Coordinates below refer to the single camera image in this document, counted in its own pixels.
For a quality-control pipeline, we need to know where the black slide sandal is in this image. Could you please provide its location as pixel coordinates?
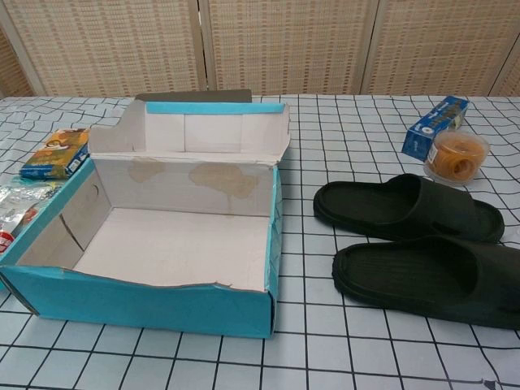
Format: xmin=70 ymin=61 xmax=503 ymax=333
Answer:
xmin=314 ymin=173 xmax=505 ymax=245
xmin=331 ymin=235 xmax=520 ymax=326

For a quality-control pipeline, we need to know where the teal cardboard shoe box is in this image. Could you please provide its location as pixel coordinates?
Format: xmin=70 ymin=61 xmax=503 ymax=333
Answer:
xmin=0 ymin=100 xmax=293 ymax=329

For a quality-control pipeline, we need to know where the long blue carton box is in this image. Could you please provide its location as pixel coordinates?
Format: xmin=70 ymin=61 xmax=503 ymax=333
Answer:
xmin=401 ymin=95 xmax=470 ymax=160

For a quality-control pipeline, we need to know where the orange and blue snack box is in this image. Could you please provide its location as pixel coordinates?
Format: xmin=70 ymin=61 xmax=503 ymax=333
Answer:
xmin=19 ymin=128 xmax=91 ymax=180

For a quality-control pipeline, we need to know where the woven folding screen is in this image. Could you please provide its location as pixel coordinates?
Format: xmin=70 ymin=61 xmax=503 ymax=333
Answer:
xmin=0 ymin=0 xmax=520 ymax=98

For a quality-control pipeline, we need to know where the clear tub of rubber bands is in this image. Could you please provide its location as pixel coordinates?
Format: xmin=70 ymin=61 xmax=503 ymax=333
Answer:
xmin=422 ymin=130 xmax=490 ymax=188

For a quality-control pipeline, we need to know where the silver and teal snack bag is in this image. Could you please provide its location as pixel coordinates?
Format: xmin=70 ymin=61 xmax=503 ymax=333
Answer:
xmin=0 ymin=178 xmax=62 ymax=257

